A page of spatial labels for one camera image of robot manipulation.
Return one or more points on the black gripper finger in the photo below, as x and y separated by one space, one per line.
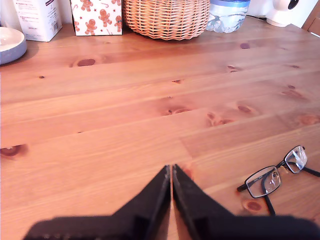
150 205
192 205

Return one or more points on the black thin-framed glasses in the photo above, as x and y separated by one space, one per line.
266 183

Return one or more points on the large clear water bottle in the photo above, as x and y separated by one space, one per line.
226 17

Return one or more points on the gingerbread print tissue box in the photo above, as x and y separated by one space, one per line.
97 17

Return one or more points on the grey round plate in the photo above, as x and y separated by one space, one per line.
11 45

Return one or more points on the white printed carton box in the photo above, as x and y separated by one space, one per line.
37 20

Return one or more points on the small white round camera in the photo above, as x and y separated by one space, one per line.
277 12

